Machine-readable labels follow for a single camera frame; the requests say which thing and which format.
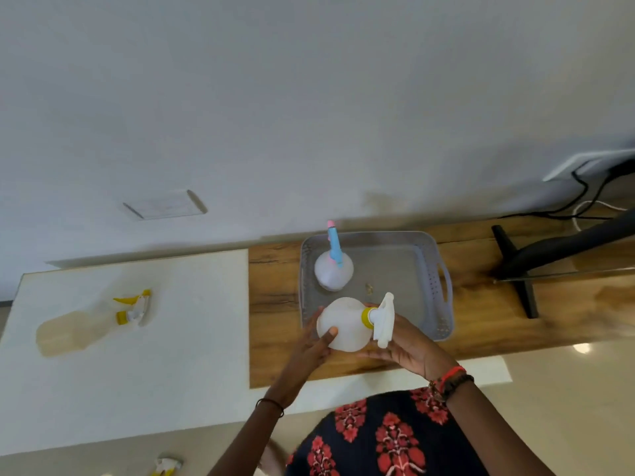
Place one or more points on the black monitor stand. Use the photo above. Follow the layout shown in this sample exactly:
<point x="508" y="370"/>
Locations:
<point x="526" y="257"/>

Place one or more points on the person's right hand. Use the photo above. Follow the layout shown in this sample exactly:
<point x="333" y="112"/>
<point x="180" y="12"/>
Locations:
<point x="416" y="354"/>

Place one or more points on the white yellow-collar spray bottle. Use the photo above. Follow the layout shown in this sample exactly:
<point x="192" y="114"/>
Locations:
<point x="347" y="324"/>

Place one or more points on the black red floral dress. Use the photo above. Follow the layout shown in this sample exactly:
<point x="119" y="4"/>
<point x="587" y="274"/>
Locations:
<point x="392" y="436"/>

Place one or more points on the clear yellow-trigger spray bottle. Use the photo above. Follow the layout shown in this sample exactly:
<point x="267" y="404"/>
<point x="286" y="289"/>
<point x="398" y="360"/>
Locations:
<point x="79" y="329"/>

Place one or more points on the white yellow spray head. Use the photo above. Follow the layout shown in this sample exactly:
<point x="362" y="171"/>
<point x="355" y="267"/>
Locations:
<point x="166" y="466"/>

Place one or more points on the white blue-trigger spray bottle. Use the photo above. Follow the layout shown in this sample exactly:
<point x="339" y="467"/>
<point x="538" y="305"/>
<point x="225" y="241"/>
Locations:
<point x="333" y="272"/>

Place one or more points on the person's right forearm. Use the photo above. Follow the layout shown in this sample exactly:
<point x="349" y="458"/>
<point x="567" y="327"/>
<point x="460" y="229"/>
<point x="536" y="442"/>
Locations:
<point x="496" y="431"/>

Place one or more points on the thin grey monitor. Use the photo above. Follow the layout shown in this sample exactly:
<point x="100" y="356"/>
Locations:
<point x="570" y="275"/>

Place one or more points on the person's left hand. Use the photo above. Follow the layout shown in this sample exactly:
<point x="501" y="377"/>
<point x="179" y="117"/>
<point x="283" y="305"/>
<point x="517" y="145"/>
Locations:
<point x="297" y="364"/>

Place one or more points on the grey plastic basket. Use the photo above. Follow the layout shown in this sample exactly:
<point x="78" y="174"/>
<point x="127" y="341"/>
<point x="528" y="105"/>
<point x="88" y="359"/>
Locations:
<point x="402" y="262"/>

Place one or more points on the white blank wall plate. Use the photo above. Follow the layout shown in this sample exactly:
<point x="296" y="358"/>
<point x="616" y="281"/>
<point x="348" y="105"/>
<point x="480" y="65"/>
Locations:
<point x="166" y="205"/>

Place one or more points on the person's left thumb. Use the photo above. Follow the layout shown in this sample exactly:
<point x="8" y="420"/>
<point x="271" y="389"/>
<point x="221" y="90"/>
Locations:
<point x="325" y="338"/>

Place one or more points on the black wrist band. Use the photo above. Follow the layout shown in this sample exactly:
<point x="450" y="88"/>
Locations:
<point x="272" y="404"/>

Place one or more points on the person's right thumb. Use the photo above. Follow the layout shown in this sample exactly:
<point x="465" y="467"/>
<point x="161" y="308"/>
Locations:
<point x="402" y="326"/>

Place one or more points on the white wall socket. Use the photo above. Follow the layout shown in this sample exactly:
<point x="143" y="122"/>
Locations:
<point x="580" y="163"/>

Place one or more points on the person's left forearm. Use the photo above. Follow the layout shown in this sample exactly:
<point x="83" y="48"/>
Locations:
<point x="248" y="441"/>

